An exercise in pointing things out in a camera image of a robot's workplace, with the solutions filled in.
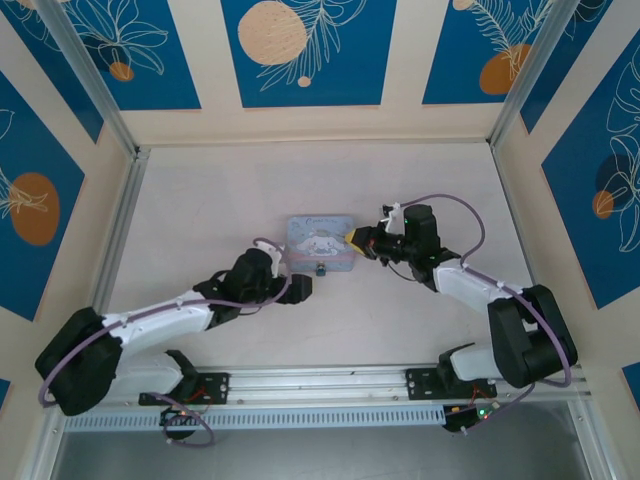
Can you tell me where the blue cartoon dog tin box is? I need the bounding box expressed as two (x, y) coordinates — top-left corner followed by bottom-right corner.
(285, 214), (358, 274)

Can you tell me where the grey metal lower shelf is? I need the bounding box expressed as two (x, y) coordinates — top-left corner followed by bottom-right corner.
(47, 399), (604, 480)

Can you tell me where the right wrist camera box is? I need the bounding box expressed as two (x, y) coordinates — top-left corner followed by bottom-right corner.
(378, 201), (404, 234)

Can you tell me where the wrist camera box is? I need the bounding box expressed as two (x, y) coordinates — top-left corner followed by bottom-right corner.
(378, 201), (404, 234)
(252, 238), (287, 279)

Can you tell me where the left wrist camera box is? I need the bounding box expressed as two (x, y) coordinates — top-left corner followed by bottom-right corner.
(252, 238), (287, 279)

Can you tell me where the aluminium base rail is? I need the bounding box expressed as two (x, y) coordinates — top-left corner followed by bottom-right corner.
(41, 360), (595, 412)

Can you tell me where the aluminium table side rail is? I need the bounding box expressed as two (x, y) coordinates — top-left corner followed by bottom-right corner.
(489, 143), (562, 362)
(73, 148), (151, 321)

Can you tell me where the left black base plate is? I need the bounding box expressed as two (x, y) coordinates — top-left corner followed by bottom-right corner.
(138, 371), (232, 406)

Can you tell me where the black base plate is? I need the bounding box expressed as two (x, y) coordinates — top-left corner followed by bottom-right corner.
(404, 367), (499, 402)
(138, 371), (232, 406)

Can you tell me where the grey slotted cable duct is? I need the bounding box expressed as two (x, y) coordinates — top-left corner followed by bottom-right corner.
(63, 405), (447, 432)

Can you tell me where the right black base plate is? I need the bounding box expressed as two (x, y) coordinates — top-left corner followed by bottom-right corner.
(404, 367), (499, 402)

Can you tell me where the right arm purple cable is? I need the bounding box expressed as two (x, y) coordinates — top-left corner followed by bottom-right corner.
(394, 193), (575, 437)

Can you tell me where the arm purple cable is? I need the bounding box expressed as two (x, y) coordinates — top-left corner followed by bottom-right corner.
(394, 193), (575, 437)
(40, 277), (292, 447)

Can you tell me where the blue floral wall panel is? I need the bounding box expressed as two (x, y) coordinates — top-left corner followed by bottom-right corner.
(540, 48), (640, 311)
(220, 0), (399, 109)
(0, 69), (87, 323)
(48, 0), (203, 112)
(421, 0), (575, 107)

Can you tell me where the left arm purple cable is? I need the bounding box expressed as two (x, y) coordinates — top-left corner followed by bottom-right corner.
(40, 277), (292, 447)

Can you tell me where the aluminium frame post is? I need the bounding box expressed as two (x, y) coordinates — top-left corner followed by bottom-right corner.
(33, 0), (140, 157)
(488, 0), (615, 147)

